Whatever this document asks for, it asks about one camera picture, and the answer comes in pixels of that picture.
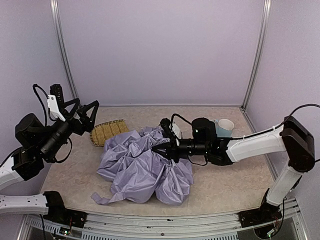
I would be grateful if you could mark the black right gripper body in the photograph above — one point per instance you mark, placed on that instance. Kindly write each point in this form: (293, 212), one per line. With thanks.
(170, 150)

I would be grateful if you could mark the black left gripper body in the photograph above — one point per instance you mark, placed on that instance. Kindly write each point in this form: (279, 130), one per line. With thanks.
(75, 121)

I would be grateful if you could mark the lilac umbrella with black lining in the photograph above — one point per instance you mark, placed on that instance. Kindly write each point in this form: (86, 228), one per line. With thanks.
(136, 172)

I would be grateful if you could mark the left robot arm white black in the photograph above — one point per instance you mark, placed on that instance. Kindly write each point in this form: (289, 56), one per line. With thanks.
(39, 145)

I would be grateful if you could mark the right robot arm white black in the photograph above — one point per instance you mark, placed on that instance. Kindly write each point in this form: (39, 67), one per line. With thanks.
(289, 136)

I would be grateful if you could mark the woven bamboo tray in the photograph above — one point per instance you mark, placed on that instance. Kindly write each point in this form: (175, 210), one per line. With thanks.
(107, 130)

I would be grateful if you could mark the light blue plastic jug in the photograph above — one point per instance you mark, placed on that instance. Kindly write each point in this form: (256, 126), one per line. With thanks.
(224, 127)

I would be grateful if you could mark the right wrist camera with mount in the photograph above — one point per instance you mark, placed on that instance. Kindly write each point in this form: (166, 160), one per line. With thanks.
(170, 129)

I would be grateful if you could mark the aluminium front rail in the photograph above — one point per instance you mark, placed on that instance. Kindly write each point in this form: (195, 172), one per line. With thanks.
(217, 226)

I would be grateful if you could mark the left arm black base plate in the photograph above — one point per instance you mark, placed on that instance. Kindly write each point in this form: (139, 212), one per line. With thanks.
(65, 216)

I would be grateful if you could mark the aluminium corner post left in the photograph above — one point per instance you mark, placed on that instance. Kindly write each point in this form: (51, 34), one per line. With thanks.
(54, 5)

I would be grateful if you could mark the aluminium corner post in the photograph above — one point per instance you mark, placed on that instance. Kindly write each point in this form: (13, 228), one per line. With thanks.
(258, 54)
(54, 5)

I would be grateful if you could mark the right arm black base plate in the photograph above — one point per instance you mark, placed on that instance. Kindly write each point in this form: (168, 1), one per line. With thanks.
(258, 216)

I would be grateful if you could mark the aluminium corner post right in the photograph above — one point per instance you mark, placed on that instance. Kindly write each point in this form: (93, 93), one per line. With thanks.
(258, 54)

